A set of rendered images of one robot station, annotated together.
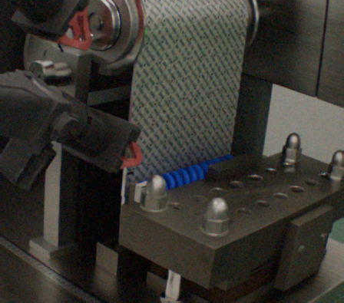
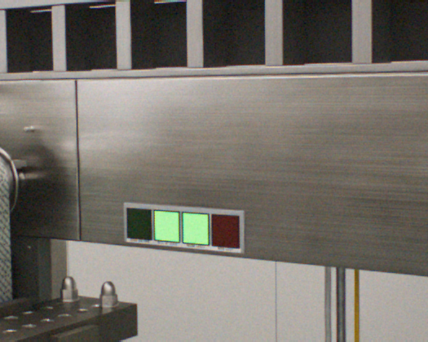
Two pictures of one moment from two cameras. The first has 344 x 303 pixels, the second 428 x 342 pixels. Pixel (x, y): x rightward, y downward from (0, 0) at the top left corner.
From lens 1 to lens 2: 76 cm
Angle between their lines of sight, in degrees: 13
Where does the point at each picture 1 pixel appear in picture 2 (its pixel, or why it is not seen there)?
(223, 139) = (2, 289)
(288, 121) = (179, 331)
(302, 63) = (65, 213)
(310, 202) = (73, 322)
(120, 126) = not seen: outside the picture
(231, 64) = not seen: outside the picture
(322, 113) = (218, 312)
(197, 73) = not seen: outside the picture
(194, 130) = not seen: outside the picture
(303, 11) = (60, 167)
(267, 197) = (34, 322)
